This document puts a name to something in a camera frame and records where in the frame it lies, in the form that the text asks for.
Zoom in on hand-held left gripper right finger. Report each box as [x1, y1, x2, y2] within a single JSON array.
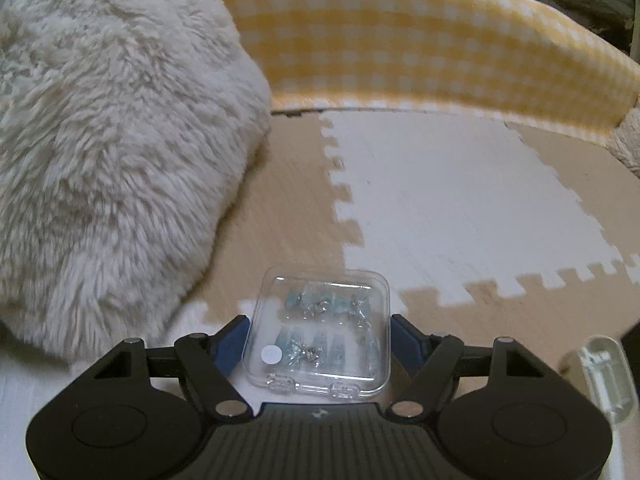
[[385, 313, 567, 421]]

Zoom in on fluffy white pillow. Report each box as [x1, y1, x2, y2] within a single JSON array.
[[606, 106, 640, 179], [0, 0, 273, 363]]

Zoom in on black storage box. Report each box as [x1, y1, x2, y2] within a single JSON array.
[[620, 319, 640, 357]]

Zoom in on yellow checkered mattress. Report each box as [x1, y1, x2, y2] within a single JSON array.
[[200, 0, 640, 148]]

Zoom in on foam puzzle floor mat tiles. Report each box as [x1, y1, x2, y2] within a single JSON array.
[[0, 110, 640, 480]]

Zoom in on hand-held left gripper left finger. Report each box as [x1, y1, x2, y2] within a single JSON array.
[[75, 314, 254, 421]]

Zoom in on clear plastic case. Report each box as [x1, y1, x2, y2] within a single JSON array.
[[241, 265, 391, 401]]

